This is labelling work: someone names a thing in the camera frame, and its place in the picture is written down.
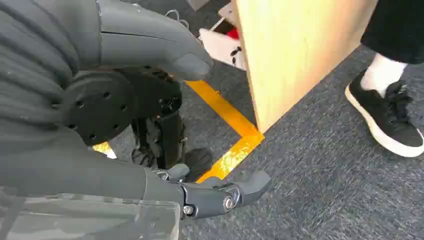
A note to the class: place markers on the red object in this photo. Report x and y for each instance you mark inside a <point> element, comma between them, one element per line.
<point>234,33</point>

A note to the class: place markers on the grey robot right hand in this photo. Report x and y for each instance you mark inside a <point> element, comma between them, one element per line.
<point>142,46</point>

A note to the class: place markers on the ribbed grey right arm sleeve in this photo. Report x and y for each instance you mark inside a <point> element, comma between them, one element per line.
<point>36,63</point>

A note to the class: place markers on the clear plastic plate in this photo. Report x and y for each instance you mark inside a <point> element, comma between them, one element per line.
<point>89,220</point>

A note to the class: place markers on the person's leg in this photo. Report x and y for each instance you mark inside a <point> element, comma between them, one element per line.
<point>397,30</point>

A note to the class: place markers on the person's foot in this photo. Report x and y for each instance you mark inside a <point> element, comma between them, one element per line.
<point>387,116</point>

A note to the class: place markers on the yellow floor tape piece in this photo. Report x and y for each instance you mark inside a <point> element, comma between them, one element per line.
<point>104,149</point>

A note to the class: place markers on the white box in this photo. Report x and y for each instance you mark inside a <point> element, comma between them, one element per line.
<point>218,46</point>

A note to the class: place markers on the pale wooden desk panel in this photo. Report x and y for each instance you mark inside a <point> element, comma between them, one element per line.
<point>294,56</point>

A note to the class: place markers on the yellow floor tape corner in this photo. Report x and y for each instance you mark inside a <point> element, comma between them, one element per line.
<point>228,116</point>

